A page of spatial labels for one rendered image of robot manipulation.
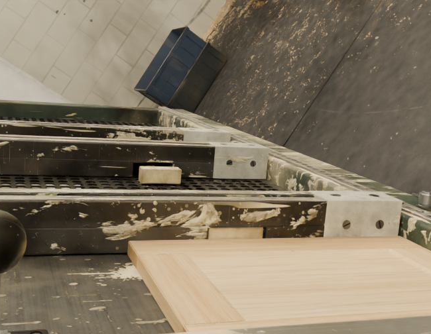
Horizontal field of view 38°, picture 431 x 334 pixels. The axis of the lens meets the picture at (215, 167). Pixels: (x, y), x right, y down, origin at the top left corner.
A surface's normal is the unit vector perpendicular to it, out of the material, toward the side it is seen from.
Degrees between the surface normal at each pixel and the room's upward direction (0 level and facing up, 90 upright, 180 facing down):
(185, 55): 90
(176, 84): 90
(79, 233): 90
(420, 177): 0
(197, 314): 60
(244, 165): 90
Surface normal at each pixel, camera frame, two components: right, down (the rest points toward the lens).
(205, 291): 0.08, -0.98
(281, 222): 0.32, 0.18
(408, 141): -0.77, -0.51
